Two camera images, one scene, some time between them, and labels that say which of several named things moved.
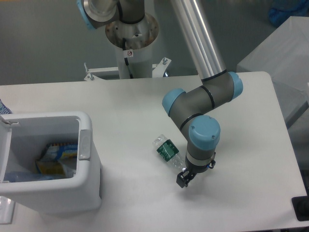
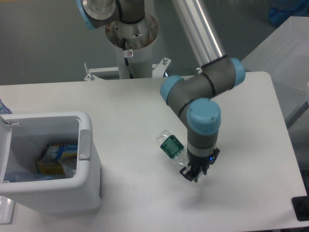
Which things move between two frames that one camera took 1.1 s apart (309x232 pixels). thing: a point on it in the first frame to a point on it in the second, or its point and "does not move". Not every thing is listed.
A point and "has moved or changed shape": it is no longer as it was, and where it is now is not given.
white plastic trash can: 22,135 does not move
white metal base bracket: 92,75 does not move
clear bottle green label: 168,151 has moved or changed shape
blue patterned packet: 4,109 does not move
